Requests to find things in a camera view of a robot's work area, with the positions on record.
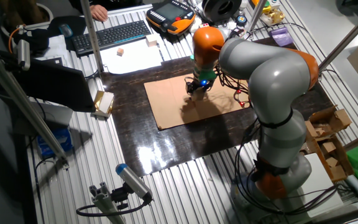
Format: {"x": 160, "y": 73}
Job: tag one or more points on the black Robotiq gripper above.
{"x": 199, "y": 84}

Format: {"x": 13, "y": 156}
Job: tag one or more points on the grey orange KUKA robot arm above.
{"x": 275, "y": 81}

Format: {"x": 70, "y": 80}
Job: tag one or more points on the person's black sleeved forearm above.
{"x": 110, "y": 3}

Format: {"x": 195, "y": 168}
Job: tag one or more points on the person's bare hand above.
{"x": 99, "y": 13}

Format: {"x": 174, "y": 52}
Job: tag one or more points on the brown cardboard sheet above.
{"x": 166, "y": 105}

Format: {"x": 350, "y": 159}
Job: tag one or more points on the white rounded object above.
{"x": 195, "y": 26}

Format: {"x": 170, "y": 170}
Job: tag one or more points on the dark marbled glossy board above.
{"x": 154, "y": 146}

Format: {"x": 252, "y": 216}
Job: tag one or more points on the white paper sheet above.
{"x": 132, "y": 59}

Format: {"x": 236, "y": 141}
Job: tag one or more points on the blue round tape measure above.
{"x": 241, "y": 20}

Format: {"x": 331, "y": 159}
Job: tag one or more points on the orange black teach pendant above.
{"x": 169, "y": 14}

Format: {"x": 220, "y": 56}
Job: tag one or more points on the black filament spool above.
{"x": 221, "y": 9}

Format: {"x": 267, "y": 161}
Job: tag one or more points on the small brown wooden cube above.
{"x": 120, "y": 51}

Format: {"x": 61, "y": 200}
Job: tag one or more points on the gold and white box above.
{"x": 103, "y": 103}

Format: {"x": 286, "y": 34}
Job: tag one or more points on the purple plastic bag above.
{"x": 281, "y": 36}

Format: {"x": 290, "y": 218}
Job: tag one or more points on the black computer keyboard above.
{"x": 110, "y": 35}

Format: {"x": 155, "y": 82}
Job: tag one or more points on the brass metal part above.
{"x": 273, "y": 17}

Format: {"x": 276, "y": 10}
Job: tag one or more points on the open cardboard box with scraps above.
{"x": 332, "y": 158}
{"x": 331, "y": 119}

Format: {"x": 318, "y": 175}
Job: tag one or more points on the black laptop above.
{"x": 57, "y": 85}

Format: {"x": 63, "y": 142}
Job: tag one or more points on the black mouse pad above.
{"x": 73, "y": 23}

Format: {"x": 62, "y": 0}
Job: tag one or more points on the dark blue computer mouse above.
{"x": 65, "y": 30}

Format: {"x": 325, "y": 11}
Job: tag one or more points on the blue tissue pack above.
{"x": 54, "y": 143}

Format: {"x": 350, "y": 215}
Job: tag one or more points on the pale blue rolled sheet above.
{"x": 357, "y": 188}

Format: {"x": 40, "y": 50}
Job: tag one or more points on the aluminium frame post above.
{"x": 256, "y": 14}
{"x": 92, "y": 34}
{"x": 350, "y": 35}

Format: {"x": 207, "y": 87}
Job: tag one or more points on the grey camera with blue cap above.
{"x": 134, "y": 182}

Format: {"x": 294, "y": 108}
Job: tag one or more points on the aluminium profile camera stand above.
{"x": 106, "y": 202}

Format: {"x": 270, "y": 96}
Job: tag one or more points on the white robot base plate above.
{"x": 320, "y": 186}

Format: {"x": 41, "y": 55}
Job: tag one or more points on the grey camera on beam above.
{"x": 23, "y": 54}

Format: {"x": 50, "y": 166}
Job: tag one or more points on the slanted aluminium frame beam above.
{"x": 20, "y": 105}

